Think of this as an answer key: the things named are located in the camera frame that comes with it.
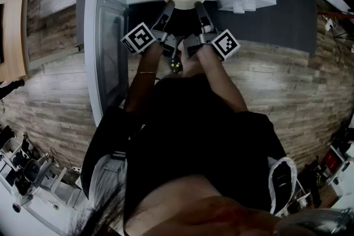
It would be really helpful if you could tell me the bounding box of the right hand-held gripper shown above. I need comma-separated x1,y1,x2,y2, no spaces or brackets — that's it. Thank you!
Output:
183,1,241,62

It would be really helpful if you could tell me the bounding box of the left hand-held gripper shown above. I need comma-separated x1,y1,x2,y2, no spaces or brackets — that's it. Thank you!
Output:
121,0,178,58

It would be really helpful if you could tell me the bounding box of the person's left forearm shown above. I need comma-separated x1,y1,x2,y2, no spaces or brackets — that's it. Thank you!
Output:
123,43,164,114

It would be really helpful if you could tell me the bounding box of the person's right forearm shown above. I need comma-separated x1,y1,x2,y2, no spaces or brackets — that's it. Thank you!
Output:
196,45,249,113

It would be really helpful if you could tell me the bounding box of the person's right hand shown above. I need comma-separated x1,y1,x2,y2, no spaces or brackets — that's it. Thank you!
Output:
182,54,208,78

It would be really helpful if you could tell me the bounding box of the black shoe with yellow charms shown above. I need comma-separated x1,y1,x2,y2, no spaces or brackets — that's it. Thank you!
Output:
169,57,183,75

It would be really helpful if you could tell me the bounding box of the dark grey table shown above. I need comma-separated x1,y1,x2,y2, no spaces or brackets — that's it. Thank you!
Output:
76,0,318,58

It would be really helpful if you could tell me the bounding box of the wooden coat rack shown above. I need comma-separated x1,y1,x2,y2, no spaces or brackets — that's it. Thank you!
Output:
316,11,354,20

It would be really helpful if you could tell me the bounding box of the person in dark shirt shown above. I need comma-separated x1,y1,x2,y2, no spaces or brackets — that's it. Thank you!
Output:
80,74,288,230

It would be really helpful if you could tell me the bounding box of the light wooden table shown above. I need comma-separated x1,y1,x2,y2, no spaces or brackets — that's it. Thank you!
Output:
0,0,81,83

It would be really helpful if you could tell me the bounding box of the black bag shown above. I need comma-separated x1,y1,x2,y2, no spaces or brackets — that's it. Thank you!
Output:
298,156,329,208

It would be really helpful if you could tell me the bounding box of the white cabinet with red box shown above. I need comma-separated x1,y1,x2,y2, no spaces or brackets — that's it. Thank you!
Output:
323,143,354,188

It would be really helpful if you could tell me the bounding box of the person's face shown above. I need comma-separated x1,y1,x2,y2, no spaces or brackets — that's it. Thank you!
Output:
123,174,280,236

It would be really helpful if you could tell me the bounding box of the white folding stand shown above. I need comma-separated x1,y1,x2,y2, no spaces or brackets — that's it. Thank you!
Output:
291,174,313,213

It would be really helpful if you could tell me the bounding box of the white cluttered workbench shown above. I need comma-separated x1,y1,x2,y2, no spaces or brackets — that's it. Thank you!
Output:
0,174,84,236

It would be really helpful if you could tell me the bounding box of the grey head mount part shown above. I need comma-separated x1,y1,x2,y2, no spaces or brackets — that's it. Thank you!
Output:
275,207,354,236

